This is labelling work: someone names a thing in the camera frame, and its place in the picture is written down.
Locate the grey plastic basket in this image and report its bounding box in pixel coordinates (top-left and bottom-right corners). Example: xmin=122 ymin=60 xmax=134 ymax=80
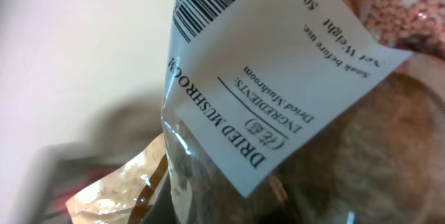
xmin=11 ymin=91 xmax=162 ymax=223

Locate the beige dried mushroom bag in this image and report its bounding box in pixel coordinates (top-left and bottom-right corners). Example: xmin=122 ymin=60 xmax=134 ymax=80
xmin=66 ymin=0 xmax=444 ymax=223

